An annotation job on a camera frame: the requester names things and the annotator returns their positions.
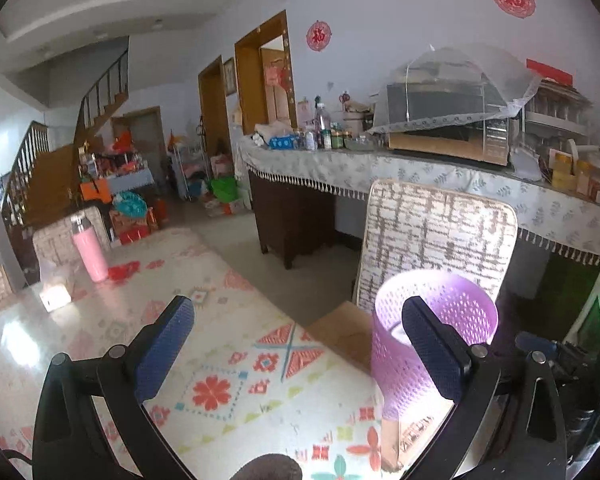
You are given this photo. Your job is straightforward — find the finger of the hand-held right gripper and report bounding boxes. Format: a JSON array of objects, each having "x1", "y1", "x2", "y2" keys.
[{"x1": 516, "y1": 331, "x2": 596, "y2": 376}]

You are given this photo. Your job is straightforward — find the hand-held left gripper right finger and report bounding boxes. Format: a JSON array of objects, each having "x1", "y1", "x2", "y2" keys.
[{"x1": 401, "y1": 296, "x2": 567, "y2": 480}]

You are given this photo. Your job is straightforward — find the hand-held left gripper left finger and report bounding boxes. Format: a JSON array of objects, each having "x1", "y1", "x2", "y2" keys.
[{"x1": 31, "y1": 295, "x2": 196, "y2": 480}]

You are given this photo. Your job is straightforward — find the purple plastic basket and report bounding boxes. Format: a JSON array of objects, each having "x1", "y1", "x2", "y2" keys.
[{"x1": 370, "y1": 270, "x2": 499, "y2": 422}]

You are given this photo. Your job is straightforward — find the red plastic wrapper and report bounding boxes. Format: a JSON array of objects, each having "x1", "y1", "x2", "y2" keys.
[{"x1": 107, "y1": 261, "x2": 142, "y2": 282}]

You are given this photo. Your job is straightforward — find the pink thermos bottle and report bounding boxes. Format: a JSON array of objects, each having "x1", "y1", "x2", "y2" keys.
[{"x1": 70, "y1": 212, "x2": 110, "y2": 283}]

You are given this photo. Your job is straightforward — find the red gift box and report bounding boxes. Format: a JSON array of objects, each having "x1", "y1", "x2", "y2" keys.
[{"x1": 111, "y1": 225, "x2": 152, "y2": 246}]

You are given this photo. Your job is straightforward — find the white tissue pack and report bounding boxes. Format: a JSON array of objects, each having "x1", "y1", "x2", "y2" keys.
[{"x1": 39, "y1": 265, "x2": 76, "y2": 309}]

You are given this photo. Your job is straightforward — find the dark round object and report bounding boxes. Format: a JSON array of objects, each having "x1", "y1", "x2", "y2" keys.
[{"x1": 230, "y1": 452, "x2": 304, "y2": 480}]

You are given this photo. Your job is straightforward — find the sideboard with patterned cloth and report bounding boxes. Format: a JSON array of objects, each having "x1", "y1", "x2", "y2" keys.
[{"x1": 235, "y1": 137, "x2": 600, "y2": 267}]

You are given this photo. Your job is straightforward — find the green bag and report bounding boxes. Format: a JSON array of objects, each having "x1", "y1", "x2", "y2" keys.
[{"x1": 210, "y1": 176, "x2": 239, "y2": 205}]

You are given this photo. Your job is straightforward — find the yellow gift box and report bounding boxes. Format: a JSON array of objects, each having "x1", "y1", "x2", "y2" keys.
[{"x1": 551, "y1": 152, "x2": 574, "y2": 190}]

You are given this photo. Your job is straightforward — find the metal shelf rack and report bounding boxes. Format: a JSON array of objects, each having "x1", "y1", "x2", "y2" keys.
[{"x1": 170, "y1": 132, "x2": 210, "y2": 202}]

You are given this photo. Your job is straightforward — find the dark wooden sideboard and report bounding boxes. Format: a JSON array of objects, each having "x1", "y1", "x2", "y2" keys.
[{"x1": 247, "y1": 169, "x2": 338, "y2": 270}]

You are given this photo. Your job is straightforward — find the white storage rack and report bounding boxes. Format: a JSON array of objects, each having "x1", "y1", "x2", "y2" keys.
[{"x1": 522, "y1": 80, "x2": 596, "y2": 146}]

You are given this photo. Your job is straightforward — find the group of jars and bottles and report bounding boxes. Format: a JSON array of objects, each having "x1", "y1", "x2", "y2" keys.
[{"x1": 292, "y1": 94, "x2": 381, "y2": 152}]

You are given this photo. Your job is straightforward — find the red paper strip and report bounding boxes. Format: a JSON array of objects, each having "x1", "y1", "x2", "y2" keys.
[{"x1": 526, "y1": 58, "x2": 574, "y2": 86}]

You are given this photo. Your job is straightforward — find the mesh food cover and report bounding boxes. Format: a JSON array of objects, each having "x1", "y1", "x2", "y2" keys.
[{"x1": 367, "y1": 42, "x2": 544, "y2": 136}]

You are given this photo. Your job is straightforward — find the red door ornament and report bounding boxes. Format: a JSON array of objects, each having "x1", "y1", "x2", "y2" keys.
[{"x1": 264, "y1": 59, "x2": 291, "y2": 92}]

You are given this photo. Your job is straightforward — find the small red paper cutout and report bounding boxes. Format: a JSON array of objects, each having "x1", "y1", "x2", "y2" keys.
[{"x1": 306, "y1": 20, "x2": 332, "y2": 53}]

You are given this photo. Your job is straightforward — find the wooden door frame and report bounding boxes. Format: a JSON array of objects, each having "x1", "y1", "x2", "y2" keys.
[
  {"x1": 198, "y1": 56, "x2": 232, "y2": 157},
  {"x1": 112, "y1": 106, "x2": 163, "y2": 183},
  {"x1": 234, "y1": 10, "x2": 297, "y2": 135}
]

